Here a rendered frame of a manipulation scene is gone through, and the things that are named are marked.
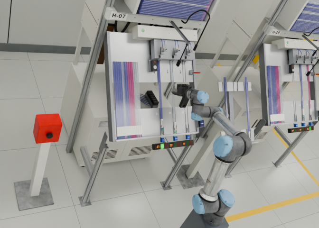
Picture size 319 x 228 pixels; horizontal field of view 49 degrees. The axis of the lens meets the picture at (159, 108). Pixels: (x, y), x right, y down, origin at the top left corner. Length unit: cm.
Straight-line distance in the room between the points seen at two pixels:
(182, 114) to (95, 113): 63
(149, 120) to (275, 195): 180
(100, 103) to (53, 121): 56
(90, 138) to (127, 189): 58
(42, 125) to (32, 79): 159
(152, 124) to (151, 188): 82
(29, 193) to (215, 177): 141
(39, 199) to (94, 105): 79
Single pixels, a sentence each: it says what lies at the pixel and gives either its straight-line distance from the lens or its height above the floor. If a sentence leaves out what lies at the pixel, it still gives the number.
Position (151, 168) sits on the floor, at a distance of 321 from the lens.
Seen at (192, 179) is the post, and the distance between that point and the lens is 330.
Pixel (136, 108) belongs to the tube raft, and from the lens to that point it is 234.
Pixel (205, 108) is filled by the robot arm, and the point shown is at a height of 106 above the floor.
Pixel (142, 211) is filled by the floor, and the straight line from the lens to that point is 291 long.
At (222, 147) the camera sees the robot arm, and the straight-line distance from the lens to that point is 193.
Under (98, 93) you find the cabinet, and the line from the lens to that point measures 275.
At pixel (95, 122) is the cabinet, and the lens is 256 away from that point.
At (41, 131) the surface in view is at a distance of 220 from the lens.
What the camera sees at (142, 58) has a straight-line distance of 241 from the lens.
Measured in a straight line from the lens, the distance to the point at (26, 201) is 276.
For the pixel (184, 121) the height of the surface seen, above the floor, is 78.
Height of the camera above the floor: 232
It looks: 37 degrees down
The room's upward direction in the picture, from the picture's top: 25 degrees clockwise
